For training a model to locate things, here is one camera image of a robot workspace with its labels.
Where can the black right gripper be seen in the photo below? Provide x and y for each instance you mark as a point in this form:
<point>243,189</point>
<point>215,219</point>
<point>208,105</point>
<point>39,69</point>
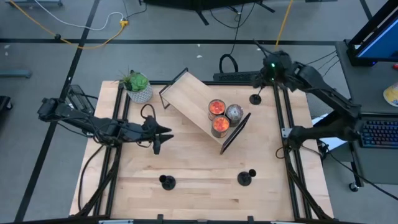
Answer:
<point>263,79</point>

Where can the black power strip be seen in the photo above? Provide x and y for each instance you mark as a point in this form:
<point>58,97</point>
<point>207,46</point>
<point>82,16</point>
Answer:
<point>233,76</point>

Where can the black floor object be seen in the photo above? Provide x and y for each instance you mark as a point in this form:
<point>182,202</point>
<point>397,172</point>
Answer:
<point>3,102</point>

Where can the silver-lidded tin can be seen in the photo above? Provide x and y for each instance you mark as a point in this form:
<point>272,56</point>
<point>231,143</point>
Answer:
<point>234,111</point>

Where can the white paper sheet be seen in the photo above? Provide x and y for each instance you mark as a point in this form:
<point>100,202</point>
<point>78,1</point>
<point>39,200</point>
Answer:
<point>335,143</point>

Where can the black computer monitor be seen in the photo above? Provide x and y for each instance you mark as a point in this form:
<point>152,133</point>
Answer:
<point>382,43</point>

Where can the succulent in patterned white pot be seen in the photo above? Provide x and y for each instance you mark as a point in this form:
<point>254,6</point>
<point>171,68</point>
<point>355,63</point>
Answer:
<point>140,93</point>

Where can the wooden shelf riser black frame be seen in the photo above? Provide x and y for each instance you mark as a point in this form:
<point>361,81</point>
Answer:
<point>189,93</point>

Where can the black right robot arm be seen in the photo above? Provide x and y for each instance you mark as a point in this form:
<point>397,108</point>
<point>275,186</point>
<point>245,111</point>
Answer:
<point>326,90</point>

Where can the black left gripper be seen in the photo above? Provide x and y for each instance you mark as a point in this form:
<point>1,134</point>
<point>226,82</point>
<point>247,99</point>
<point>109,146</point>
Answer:
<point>150,129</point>

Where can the dark grey desk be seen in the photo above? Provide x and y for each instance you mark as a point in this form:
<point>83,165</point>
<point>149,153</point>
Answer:
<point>367,84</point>

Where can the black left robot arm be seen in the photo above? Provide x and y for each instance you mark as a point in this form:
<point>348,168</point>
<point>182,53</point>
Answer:
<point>93,124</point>

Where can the black partition screen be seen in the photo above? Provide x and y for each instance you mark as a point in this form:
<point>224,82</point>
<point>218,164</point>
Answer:
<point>199,2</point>

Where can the yellow white round object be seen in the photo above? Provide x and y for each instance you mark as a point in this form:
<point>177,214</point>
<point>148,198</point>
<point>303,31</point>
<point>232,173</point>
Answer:
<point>392,95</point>

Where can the grey floor bar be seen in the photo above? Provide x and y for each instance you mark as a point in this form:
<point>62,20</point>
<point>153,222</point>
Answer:
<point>31,2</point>

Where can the black computer keyboard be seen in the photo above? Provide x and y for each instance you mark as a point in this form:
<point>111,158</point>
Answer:
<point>379,133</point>

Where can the silver metal bracket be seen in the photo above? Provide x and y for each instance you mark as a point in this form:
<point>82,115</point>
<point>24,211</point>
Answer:
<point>284,133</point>

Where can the black power supply box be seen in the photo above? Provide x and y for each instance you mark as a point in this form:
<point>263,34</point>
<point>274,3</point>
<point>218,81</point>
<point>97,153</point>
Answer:
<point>79,99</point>

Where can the black candle stick holder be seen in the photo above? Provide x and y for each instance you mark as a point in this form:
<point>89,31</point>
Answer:
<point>244,179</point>
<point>255,99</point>
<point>168,183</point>

